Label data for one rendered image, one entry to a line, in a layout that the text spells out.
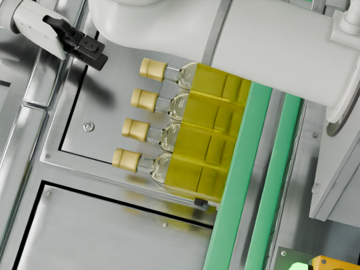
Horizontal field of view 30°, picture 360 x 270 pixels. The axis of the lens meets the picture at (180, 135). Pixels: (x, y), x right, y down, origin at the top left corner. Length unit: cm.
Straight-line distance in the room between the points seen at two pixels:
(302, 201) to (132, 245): 42
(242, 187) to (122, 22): 38
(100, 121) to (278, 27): 66
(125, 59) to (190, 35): 64
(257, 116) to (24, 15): 46
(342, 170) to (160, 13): 26
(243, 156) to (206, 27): 35
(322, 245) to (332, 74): 35
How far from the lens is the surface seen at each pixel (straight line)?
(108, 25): 76
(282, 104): 107
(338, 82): 73
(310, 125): 104
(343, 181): 70
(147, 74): 121
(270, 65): 73
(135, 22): 74
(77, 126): 133
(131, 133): 117
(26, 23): 123
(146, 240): 131
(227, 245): 101
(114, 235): 131
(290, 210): 101
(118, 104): 133
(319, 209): 74
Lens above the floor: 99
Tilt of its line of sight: 3 degrees up
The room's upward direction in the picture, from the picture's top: 75 degrees counter-clockwise
